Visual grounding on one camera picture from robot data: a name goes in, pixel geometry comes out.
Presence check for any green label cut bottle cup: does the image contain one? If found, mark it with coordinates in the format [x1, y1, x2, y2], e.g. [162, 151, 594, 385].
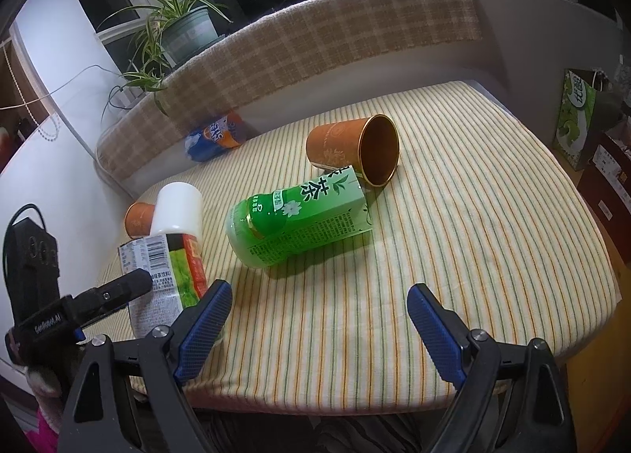
[118, 233, 209, 337]

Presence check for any orange patterned paper cup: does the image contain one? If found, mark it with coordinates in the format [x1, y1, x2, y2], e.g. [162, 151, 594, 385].
[124, 202, 155, 239]

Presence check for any green tea bottle cup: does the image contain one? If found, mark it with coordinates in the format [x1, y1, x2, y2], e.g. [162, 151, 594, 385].
[225, 166, 372, 268]

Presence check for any white plastic cup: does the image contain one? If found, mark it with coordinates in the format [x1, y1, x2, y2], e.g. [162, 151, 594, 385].
[150, 182, 202, 239]

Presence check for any white cabinet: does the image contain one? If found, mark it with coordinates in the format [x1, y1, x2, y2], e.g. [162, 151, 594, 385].
[0, 0, 149, 385]

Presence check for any blue orange snack packet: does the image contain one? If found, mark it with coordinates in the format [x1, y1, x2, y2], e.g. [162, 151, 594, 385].
[184, 112, 247, 162]

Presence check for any green white paper bag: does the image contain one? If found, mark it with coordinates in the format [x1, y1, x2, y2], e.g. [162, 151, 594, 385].
[553, 69, 611, 170]

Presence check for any spider plant in grey pot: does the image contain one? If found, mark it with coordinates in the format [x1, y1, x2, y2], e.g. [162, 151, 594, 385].
[105, 0, 232, 114]

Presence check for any beige plaid backrest cloth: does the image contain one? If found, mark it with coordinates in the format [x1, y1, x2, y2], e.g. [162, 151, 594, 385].
[96, 0, 482, 180]

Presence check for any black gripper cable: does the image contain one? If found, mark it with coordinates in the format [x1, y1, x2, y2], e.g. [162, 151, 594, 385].
[2, 202, 49, 267]

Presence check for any white bead string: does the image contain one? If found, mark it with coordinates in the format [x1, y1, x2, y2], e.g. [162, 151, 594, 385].
[0, 43, 63, 142]

